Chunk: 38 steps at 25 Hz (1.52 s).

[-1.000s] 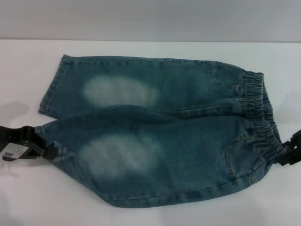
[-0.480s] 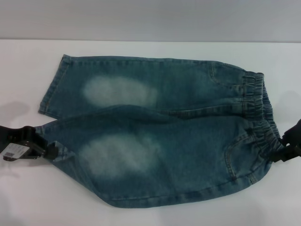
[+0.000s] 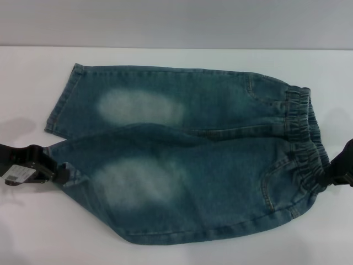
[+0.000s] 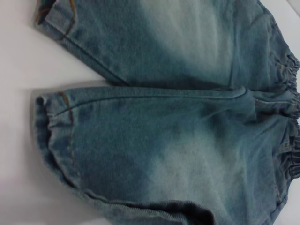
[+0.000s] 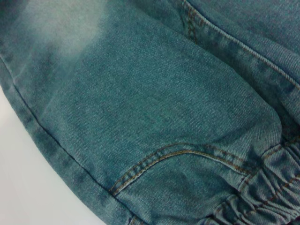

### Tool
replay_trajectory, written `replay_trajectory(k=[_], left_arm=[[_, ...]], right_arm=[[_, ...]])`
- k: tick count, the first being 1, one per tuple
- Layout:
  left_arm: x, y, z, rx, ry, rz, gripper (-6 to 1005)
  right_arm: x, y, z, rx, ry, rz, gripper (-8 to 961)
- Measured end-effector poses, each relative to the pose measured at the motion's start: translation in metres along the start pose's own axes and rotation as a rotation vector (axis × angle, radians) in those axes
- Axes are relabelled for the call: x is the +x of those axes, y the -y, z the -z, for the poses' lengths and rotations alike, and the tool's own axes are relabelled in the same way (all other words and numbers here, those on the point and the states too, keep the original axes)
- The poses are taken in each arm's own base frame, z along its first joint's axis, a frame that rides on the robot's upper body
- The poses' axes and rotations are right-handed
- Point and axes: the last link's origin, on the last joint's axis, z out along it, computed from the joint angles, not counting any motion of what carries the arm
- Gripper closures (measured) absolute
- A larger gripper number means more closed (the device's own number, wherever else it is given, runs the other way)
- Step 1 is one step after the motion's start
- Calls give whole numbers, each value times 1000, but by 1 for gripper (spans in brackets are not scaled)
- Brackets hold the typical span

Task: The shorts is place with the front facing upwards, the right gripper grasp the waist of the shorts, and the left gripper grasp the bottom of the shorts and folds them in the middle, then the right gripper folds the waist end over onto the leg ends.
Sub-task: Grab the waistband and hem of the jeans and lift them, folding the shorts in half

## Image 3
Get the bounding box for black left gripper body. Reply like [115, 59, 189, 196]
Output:
[0, 143, 55, 187]

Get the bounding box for blue denim shorts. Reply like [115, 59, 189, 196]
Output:
[44, 62, 336, 230]

